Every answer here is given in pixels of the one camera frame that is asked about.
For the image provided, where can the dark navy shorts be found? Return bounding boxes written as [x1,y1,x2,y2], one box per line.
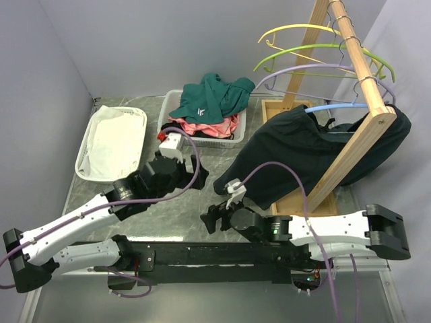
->
[213,103,412,211]

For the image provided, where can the blue hanger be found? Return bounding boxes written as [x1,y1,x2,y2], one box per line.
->
[302,76,377,114]

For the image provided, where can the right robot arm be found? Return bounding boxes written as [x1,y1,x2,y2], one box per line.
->
[200,203,411,268]

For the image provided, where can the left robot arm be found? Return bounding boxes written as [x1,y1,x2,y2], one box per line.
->
[3,155,209,293]

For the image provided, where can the wooden hanger rack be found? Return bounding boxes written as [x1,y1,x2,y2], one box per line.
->
[270,0,397,217]

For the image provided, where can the purple hanger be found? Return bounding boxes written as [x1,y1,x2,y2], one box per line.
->
[256,63,397,105]

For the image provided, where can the green hanger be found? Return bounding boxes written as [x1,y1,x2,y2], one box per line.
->
[253,43,396,83]

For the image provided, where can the yellow hanger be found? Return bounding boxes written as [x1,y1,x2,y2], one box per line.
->
[258,24,386,79]

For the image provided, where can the pink garment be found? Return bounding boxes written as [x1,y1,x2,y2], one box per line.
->
[162,114,239,139]

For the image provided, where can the white basket with cloth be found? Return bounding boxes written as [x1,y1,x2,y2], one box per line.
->
[74,106,148,185]

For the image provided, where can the white cloth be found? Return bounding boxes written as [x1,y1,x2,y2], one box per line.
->
[77,105,146,179]

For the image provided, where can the white laundry basket with clothes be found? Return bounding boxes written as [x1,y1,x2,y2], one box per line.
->
[157,89,246,149]

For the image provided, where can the teal garment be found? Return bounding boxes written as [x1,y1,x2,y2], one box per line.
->
[169,73,255,124]

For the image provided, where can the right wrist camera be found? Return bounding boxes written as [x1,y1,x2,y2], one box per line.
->
[225,179,246,209]

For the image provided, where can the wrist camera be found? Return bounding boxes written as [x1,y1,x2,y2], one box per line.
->
[225,179,246,209]
[158,132,184,162]

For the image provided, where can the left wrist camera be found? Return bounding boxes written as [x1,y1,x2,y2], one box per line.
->
[158,132,184,162]

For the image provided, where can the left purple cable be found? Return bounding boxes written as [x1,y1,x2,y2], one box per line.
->
[0,127,201,299]

